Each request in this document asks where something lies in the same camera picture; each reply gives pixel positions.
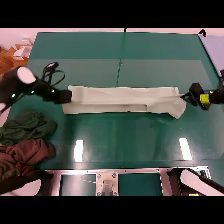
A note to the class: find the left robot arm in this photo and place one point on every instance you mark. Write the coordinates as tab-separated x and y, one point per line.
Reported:
25	75

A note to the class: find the silver frame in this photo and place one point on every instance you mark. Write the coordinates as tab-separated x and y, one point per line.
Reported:
106	181

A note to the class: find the red-brown garment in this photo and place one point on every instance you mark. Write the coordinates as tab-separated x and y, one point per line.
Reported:
28	151

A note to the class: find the white garment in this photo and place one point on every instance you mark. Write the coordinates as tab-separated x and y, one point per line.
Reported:
123	100

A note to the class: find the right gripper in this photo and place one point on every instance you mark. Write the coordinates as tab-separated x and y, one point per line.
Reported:
198	94

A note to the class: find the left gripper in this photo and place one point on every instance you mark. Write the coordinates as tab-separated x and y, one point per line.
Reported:
62	96

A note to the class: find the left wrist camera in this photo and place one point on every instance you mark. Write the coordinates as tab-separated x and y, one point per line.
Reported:
50	66

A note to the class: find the dark green garment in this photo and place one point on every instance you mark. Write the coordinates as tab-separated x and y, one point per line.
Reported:
28	128

